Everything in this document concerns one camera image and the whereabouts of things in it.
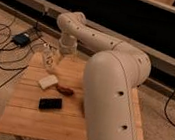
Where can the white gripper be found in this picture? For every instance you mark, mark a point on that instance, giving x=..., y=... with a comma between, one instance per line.
x=67, y=44

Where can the black eraser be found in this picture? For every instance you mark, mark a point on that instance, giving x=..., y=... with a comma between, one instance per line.
x=49, y=103

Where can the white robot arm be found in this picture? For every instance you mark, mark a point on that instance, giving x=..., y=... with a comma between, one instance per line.
x=109, y=77

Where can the white sponge block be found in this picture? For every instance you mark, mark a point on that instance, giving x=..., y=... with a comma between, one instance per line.
x=48, y=81

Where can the blue power adapter box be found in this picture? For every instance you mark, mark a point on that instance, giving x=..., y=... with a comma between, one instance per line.
x=21, y=40

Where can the wooden table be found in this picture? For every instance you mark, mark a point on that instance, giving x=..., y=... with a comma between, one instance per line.
x=23, y=117

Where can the long wooden rail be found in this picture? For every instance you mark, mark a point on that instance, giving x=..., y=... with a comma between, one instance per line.
x=162, y=79

